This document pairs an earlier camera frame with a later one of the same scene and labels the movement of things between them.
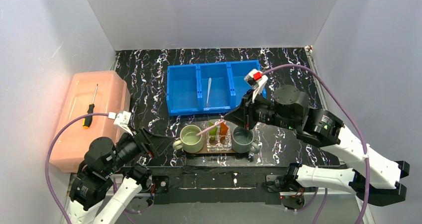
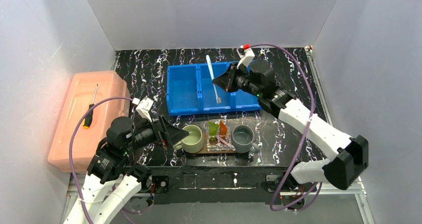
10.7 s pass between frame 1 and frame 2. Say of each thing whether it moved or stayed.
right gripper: moved
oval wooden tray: stayed
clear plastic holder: stayed
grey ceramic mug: stayed
